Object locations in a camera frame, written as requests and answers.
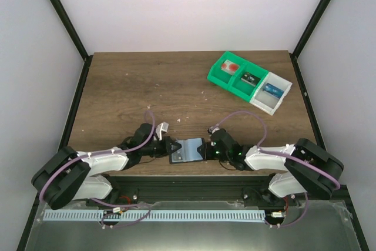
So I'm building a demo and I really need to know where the black leather card holder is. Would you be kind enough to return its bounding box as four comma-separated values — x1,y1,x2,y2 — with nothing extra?
169,138,204,165

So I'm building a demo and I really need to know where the blue VIP credit card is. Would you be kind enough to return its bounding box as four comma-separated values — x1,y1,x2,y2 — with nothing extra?
263,84,283,98

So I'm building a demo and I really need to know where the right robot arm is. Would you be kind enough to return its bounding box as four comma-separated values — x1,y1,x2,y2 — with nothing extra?
196,128,344,200

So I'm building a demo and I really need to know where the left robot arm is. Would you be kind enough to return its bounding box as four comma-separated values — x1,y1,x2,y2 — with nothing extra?
31,122,182,210

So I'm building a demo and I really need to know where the black card in holder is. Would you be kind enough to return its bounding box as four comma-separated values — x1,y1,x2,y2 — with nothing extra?
170,149,185,163

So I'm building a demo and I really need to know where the black VIP card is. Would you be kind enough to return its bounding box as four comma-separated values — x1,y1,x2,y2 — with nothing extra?
241,72,260,87

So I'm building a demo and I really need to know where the blue card in bin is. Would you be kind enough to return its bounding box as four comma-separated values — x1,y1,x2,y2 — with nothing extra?
261,85,283,99

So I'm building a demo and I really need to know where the red white card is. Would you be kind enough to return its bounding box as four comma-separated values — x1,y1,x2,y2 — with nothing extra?
221,59,239,75

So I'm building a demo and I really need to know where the green bin middle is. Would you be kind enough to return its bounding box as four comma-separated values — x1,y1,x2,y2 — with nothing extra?
229,63,269,102

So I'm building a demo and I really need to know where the green bin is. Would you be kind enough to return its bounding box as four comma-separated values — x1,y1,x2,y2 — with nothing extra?
207,51,251,91
229,63,269,102

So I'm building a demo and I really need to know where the green bin far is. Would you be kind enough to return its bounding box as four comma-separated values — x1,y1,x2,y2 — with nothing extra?
207,51,251,91

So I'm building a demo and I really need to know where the white translucent bin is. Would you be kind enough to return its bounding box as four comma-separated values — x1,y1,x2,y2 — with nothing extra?
250,72,293,116

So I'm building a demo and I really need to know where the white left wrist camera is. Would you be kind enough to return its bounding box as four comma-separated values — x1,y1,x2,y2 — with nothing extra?
155,122,169,140

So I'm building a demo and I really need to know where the black aluminium front rail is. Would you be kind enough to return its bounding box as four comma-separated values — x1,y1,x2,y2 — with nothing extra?
85,175,306,208

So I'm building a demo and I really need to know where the light blue slotted cable duct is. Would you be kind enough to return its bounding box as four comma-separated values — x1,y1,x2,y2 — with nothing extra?
43,209,265,223

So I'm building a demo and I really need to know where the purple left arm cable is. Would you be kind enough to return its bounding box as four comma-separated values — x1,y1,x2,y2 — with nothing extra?
38,109,156,203

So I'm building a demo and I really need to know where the black left frame post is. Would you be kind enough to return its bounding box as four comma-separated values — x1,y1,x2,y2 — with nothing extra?
31,0,90,61

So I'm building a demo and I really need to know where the black frame post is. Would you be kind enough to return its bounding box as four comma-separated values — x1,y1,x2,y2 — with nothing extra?
31,0,90,61
292,0,350,58

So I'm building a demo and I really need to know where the black right frame post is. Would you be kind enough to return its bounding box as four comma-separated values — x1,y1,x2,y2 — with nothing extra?
292,0,350,58

